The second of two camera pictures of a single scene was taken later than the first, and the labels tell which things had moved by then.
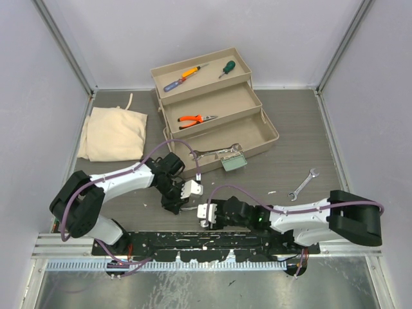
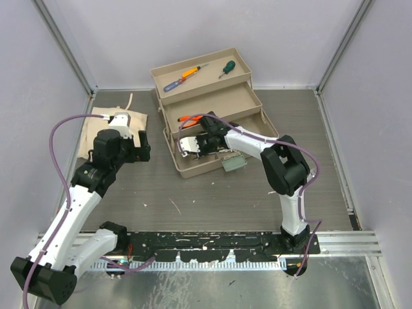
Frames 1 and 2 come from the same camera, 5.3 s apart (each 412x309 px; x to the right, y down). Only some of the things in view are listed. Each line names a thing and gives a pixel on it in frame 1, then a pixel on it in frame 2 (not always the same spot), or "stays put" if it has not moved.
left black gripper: (174, 203) -> (137, 154)
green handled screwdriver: (230, 65) stays put
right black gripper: (217, 225) -> (201, 151)
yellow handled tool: (194, 69) stays put
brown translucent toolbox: (210, 111) stays put
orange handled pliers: (199, 119) stays put
